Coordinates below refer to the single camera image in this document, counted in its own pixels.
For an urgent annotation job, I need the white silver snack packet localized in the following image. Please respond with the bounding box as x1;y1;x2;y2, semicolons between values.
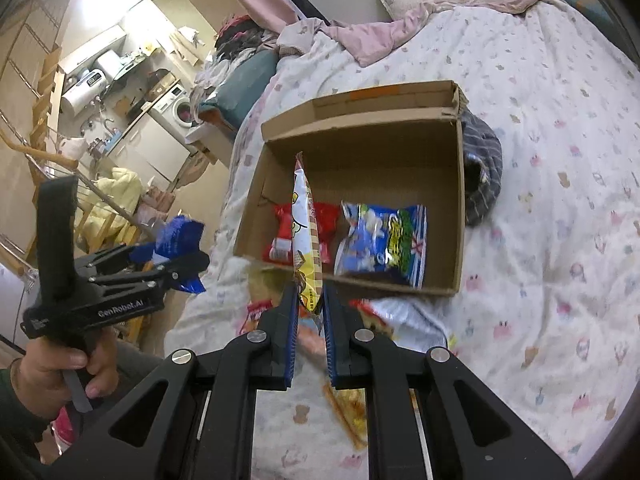
350;297;458;356

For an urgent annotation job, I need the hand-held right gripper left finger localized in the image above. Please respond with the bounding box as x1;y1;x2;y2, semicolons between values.
50;280;301;480

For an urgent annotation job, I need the cardboard box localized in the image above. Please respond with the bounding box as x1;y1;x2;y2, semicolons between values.
232;80;471;297

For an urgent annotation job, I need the long yellow snack packet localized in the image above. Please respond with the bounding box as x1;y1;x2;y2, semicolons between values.
291;152;323;317

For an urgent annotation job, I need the pile of clothes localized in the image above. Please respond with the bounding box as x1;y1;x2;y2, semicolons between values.
192;12;281;106

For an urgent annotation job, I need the yellow cloth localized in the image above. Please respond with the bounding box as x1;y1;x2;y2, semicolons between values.
80;166;143;251

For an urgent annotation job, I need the white water heater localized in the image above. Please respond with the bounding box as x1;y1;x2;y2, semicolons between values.
60;67;108;116

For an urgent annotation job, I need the teal cushion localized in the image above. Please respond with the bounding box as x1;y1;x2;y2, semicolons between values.
200;50;278;131

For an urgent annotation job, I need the dark striped cloth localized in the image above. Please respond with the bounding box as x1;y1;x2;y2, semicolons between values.
460;110;503;228

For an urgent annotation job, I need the blue green snack packet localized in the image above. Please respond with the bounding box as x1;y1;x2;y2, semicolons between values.
334;201;429;290

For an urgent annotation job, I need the person's left hand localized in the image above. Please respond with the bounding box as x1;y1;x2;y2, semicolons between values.
20;332;121;418

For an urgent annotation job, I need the kitchen cabinet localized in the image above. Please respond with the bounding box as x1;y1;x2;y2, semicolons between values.
107;110;201;183

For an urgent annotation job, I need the person's left forearm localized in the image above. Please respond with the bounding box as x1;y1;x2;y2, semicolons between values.
0;357;71;466

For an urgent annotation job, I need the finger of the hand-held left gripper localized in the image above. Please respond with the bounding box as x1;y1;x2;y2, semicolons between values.
87;251;211;293
74;241;161;281

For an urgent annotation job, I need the wooden drying rack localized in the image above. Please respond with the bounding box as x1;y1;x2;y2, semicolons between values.
0;125;151;261

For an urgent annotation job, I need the pink red snack packet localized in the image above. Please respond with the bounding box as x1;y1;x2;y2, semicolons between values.
243;301;275;337

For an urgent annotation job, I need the yellow orange snack packet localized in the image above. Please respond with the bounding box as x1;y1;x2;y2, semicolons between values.
320;382;371;451

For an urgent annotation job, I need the white washing machine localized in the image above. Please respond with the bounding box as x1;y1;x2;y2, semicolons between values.
147;84;201;136

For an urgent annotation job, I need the white side table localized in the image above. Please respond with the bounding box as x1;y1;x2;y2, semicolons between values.
186;122;236;166

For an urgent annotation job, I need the pink blanket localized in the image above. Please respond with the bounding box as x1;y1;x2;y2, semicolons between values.
277;0;546;68

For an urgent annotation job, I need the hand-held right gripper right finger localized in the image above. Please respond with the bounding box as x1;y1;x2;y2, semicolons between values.
322;280;575;480

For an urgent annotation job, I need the white printed blanket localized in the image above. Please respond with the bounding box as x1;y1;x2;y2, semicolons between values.
165;0;640;480

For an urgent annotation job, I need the teal pillow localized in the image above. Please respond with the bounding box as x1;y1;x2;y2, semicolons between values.
530;0;608;26

